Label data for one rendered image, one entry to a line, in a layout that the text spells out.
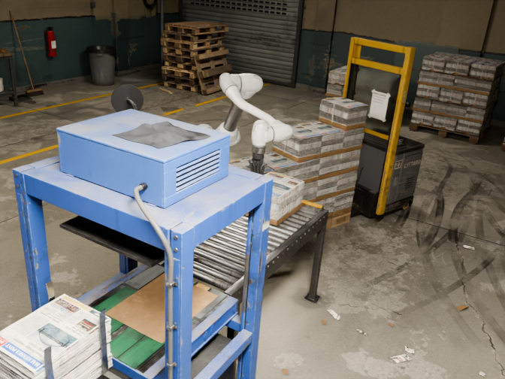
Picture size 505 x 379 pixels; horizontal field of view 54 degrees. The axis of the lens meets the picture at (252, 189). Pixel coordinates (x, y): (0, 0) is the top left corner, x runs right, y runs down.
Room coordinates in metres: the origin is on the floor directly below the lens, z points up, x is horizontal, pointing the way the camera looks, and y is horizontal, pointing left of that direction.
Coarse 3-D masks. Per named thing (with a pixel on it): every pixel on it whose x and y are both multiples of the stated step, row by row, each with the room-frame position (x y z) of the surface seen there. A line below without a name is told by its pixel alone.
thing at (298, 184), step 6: (270, 174) 3.44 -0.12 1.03; (276, 174) 3.45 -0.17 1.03; (282, 174) 3.46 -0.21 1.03; (276, 180) 3.34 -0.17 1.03; (282, 180) 3.35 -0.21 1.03; (288, 180) 3.36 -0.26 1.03; (294, 180) 3.37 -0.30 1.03; (300, 180) 3.38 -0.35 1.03; (294, 186) 3.26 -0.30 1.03; (300, 186) 3.33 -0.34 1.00; (300, 192) 3.34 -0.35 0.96; (294, 198) 3.27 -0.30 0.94; (300, 198) 3.36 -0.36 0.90; (294, 204) 3.28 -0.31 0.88
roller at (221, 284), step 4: (196, 272) 2.43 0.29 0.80; (200, 272) 2.43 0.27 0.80; (196, 276) 2.42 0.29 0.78; (200, 276) 2.41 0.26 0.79; (204, 276) 2.40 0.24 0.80; (208, 276) 2.40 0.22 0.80; (212, 276) 2.40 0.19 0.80; (204, 280) 2.39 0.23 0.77; (208, 280) 2.38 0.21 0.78; (212, 280) 2.37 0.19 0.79; (216, 280) 2.37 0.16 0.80; (220, 280) 2.36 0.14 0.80; (212, 284) 2.36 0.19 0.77; (216, 284) 2.35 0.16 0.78; (220, 284) 2.34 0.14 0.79; (224, 284) 2.34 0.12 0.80; (228, 284) 2.33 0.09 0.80; (232, 284) 2.34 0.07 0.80; (220, 288) 2.34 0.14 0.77; (224, 288) 2.32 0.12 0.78
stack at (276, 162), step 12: (264, 156) 4.39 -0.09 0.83; (276, 156) 4.42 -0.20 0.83; (336, 156) 4.60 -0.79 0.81; (276, 168) 4.11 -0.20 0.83; (288, 168) 4.19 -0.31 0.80; (300, 168) 4.29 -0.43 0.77; (312, 168) 4.40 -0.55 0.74; (324, 168) 4.50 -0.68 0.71; (336, 168) 4.61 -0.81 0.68; (324, 180) 4.51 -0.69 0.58; (336, 180) 4.62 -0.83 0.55; (312, 192) 4.40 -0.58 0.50; (324, 192) 4.52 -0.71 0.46; (324, 204) 4.54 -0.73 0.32
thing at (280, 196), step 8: (272, 192) 3.13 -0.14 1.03; (280, 192) 3.14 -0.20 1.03; (288, 192) 3.17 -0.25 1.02; (272, 200) 3.09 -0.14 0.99; (280, 200) 3.08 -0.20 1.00; (288, 200) 3.18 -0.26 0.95; (272, 208) 3.10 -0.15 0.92; (280, 208) 3.10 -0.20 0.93; (272, 216) 3.10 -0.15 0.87; (280, 216) 3.11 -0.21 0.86
